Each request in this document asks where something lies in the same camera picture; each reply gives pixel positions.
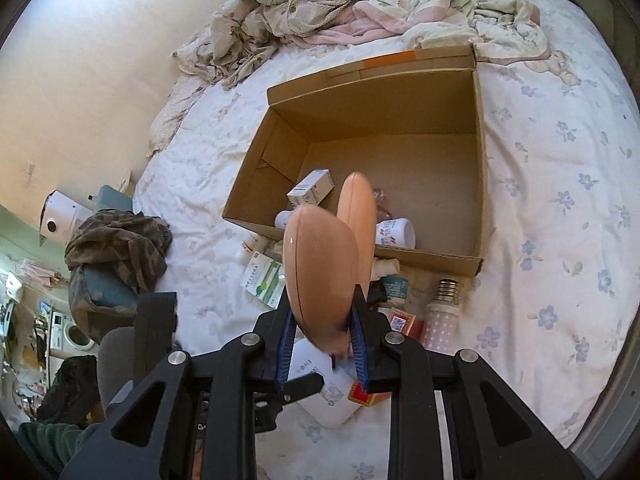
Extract red gold QR carton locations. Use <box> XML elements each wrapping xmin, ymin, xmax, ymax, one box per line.
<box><xmin>347</xmin><ymin>308</ymin><xmax>418</xmax><ymax>406</ymax></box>

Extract white device box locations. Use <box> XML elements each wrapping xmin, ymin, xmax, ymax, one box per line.
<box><xmin>286</xmin><ymin>338</ymin><xmax>362</xmax><ymax>430</ymax></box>

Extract green white medicine box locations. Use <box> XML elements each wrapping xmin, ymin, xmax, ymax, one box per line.
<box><xmin>240</xmin><ymin>252</ymin><xmax>284</xmax><ymax>309</ymax></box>

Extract LED corn light bulb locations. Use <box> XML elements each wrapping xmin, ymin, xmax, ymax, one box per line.
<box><xmin>421</xmin><ymin>278</ymin><xmax>461</xmax><ymax>353</ymax></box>

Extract green sleeved left forearm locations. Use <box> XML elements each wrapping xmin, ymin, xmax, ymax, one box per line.
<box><xmin>13</xmin><ymin>422</ymin><xmax>101</xmax><ymax>479</ymax></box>

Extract teal labelled white bottle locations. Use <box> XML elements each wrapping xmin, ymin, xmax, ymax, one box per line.
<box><xmin>381</xmin><ymin>275</ymin><xmax>409</xmax><ymax>306</ymax></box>

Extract crumpled white tissue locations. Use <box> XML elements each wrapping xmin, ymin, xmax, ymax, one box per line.
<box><xmin>371</xmin><ymin>258</ymin><xmax>400</xmax><ymax>282</ymax></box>

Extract teal chair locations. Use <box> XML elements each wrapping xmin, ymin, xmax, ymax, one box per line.
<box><xmin>85</xmin><ymin>185</ymin><xmax>138</xmax><ymax>309</ymax></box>

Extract camouflage cloth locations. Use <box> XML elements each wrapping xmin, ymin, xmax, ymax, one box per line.
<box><xmin>64</xmin><ymin>209</ymin><xmax>172</xmax><ymax>344</ymax></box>

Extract small white dropper bottle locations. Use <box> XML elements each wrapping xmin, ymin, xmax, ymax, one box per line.
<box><xmin>375</xmin><ymin>218</ymin><xmax>416</xmax><ymax>249</ymax></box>

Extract pink translucent plastic comb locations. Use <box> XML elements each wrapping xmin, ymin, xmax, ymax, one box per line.
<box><xmin>372</xmin><ymin>188</ymin><xmax>393</xmax><ymax>223</ymax></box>

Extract white round bottle in box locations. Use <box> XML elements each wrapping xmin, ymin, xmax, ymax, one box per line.
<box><xmin>274</xmin><ymin>210</ymin><xmax>293</xmax><ymax>230</ymax></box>

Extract white round appliance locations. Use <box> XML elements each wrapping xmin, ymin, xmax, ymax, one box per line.
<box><xmin>39</xmin><ymin>190</ymin><xmax>93</xmax><ymax>246</ymax></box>

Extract white medicine box red text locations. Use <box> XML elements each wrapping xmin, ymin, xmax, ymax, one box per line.
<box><xmin>286</xmin><ymin>169</ymin><xmax>334</xmax><ymax>207</ymax></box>

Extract brown cardboard box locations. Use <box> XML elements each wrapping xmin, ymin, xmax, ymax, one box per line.
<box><xmin>222</xmin><ymin>46</ymin><xmax>488</xmax><ymax>278</ymax></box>

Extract white floral bed sheet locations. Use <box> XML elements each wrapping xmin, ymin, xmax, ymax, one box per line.
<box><xmin>134</xmin><ymin>0</ymin><xmax>639</xmax><ymax>445</ymax></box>

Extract crumpled floral quilt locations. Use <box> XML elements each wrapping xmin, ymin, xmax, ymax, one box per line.
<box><xmin>174</xmin><ymin>0</ymin><xmax>580</xmax><ymax>88</ymax></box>

